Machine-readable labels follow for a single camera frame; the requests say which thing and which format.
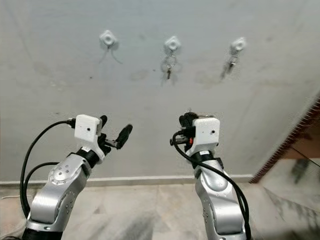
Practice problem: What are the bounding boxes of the red tiled doorway pillar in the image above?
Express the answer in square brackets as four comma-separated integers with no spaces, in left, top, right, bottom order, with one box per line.
[250,95,320,183]

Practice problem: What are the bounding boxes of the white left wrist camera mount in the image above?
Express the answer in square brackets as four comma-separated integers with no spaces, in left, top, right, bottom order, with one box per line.
[74,114,103,161]

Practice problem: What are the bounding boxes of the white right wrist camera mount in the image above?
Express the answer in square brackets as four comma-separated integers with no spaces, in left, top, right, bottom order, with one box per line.
[195,117,222,161]

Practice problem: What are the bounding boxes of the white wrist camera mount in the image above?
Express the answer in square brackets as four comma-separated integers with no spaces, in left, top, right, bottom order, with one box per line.
[74,114,103,161]
[195,117,222,161]

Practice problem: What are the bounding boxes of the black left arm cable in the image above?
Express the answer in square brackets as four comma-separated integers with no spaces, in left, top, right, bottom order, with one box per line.
[20,118,77,221]

